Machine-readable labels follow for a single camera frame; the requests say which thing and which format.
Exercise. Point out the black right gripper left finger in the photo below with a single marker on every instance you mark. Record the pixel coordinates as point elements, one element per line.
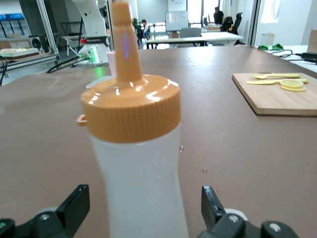
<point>71,210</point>

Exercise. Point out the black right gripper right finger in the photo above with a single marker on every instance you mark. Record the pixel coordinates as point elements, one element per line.
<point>213,213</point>

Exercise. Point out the squeeze bottle with orange cap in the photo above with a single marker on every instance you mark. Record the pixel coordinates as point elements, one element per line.
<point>138,161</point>

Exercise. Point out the pink plastic cup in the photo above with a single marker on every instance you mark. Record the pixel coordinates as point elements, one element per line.
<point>111,64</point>

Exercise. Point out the scattered liquid droplets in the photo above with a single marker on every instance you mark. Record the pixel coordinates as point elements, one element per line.
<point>204,170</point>

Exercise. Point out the wooden cutting board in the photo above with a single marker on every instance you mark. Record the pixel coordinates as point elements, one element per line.
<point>277,101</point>

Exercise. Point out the yellow plastic knife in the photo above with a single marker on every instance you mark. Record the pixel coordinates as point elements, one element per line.
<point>262,82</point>

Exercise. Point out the lemon slice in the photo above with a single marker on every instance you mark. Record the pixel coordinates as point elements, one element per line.
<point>294,89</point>
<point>292,83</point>

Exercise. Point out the yellow plastic fork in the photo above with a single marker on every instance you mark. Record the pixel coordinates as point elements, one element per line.
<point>277,76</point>

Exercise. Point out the green cloth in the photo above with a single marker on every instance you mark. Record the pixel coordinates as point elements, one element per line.
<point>271,47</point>

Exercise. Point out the white office table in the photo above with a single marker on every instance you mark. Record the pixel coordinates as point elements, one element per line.
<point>218,37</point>

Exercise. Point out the grey office chair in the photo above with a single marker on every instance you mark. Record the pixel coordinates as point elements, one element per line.
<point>190,32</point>

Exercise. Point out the seated person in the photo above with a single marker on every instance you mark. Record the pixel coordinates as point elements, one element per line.
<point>145,29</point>

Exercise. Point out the whiteboard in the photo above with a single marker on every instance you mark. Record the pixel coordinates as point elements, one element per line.
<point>176,21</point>

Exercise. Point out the standing person in black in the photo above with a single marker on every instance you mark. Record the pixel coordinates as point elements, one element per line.
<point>218,16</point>

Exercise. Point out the cardboard box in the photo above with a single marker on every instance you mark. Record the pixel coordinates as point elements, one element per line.
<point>313,41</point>

